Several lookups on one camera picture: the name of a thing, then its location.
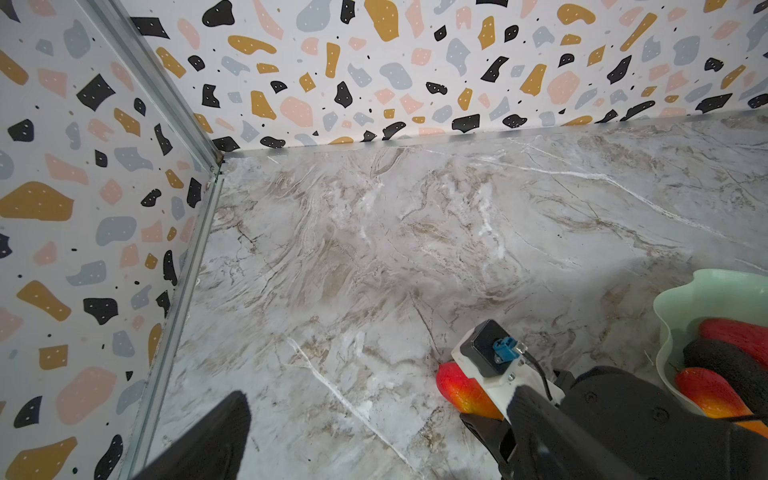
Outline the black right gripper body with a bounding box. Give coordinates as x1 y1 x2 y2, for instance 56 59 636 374
460 367 767 479

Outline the dark green fake avocado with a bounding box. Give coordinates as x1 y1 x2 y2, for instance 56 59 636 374
683 339 767 413

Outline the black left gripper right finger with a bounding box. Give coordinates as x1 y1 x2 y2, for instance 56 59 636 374
507 386 576 479

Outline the mint green wavy fruit bowl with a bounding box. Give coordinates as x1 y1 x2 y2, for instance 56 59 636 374
653 269 767 415

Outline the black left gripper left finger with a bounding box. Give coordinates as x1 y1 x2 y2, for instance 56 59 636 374
135 391 251 480

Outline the aluminium corner post left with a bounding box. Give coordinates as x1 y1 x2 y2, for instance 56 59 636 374
77 0 226 480

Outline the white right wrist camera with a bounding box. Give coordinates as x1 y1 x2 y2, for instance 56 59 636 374
451 319 565 423

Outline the red fake strawberry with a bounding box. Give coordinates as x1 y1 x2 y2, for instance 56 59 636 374
698 318 767 367

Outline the red orange mango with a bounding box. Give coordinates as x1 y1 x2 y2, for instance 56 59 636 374
436 362 504 420
675 367 767 419

